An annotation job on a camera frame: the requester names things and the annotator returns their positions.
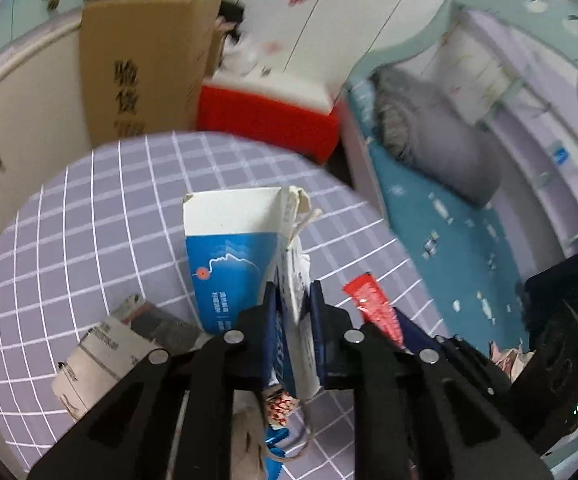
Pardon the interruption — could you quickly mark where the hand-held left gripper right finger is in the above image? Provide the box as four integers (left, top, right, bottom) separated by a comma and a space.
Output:
308, 281, 554, 480

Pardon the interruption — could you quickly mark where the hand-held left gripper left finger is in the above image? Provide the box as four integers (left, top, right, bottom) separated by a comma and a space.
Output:
28, 281, 284, 480

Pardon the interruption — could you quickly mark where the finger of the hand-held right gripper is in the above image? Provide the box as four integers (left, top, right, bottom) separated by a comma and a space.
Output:
393, 310, 513, 407

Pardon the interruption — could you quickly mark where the blue and white carton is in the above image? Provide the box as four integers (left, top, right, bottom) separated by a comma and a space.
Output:
183, 186, 326, 401

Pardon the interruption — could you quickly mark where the red snack packet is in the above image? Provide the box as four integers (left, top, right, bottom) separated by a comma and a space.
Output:
343, 272, 408, 352

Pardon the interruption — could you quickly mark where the pink cloth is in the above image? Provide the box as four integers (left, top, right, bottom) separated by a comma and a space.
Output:
489, 342, 535, 382

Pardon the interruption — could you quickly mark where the red and white wrapper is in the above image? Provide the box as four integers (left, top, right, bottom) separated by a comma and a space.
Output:
264, 387, 301, 429

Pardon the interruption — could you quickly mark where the blue wrapper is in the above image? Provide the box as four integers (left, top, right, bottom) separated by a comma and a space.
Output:
261, 425, 296, 480

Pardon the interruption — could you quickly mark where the teal printed bed sheet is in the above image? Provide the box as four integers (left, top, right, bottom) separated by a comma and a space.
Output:
346, 80, 536, 357

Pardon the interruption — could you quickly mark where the flattened grey paper box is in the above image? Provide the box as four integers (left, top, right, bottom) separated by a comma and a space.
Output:
51, 294, 211, 421

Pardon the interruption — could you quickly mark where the purple checked tablecloth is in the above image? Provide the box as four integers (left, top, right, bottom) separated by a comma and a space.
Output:
0, 130, 445, 480

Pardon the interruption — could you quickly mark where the red storage box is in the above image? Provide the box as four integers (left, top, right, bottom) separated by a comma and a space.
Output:
196, 72, 343, 164

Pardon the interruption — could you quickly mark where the grey pillow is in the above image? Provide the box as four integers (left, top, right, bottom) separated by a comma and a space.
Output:
371, 67, 503, 207

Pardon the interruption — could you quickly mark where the white crumpled bag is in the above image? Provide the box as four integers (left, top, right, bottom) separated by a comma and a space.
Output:
216, 15, 275, 79

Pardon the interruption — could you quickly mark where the brown cardboard box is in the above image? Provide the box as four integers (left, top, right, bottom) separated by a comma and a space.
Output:
79, 0, 223, 149

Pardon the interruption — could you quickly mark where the white printed blanket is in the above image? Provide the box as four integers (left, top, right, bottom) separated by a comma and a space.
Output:
438, 24, 516, 127

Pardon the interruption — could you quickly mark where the white cabinet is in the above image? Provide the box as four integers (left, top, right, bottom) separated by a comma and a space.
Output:
0, 10, 92, 242

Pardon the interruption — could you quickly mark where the teal drawer box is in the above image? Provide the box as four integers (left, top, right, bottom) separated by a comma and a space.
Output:
0, 0, 90, 46

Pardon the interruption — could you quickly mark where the teal bed frame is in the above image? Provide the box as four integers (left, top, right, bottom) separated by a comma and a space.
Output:
341, 0, 578, 271

